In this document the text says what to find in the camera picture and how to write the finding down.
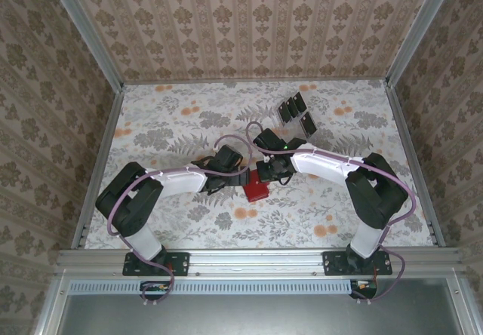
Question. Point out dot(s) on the aluminium table edge rail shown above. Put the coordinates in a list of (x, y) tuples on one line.
[(101, 154), (414, 161), (256, 82)]

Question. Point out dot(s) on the black connector board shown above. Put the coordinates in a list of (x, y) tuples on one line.
[(154, 289), (364, 289)]

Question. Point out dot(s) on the aluminium panel frame bar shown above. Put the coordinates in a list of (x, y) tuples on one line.
[(53, 305), (458, 305)]

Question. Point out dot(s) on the aluminium corner post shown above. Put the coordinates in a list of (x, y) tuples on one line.
[(88, 29), (417, 29)]

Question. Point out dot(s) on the floral patterned table cover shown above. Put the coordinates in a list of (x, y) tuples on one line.
[(264, 233)]

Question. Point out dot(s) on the black battery tray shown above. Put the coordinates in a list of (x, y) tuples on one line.
[(290, 129)]

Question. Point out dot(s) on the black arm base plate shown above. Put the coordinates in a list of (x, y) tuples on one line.
[(181, 263), (334, 263)]

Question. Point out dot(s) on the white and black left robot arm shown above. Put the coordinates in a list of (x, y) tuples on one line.
[(181, 178)]

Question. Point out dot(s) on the wide aluminium mounting rail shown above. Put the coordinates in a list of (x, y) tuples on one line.
[(256, 261)]

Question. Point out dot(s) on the grey metal panel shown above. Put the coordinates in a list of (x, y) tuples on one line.
[(245, 316)]

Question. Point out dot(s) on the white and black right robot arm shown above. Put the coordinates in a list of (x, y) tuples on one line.
[(320, 163)]

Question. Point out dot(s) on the red card holder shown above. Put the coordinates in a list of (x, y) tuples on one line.
[(256, 191)]

